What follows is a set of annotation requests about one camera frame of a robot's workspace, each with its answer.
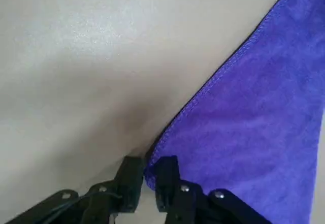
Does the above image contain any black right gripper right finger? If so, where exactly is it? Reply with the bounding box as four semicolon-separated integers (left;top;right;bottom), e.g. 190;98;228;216
154;154;270;224

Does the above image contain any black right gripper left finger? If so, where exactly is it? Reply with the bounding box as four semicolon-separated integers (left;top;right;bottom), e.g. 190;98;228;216
5;155;144;224

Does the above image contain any purple microfibre towel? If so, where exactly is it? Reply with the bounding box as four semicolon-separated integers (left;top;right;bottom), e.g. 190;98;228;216
143;0;325;224

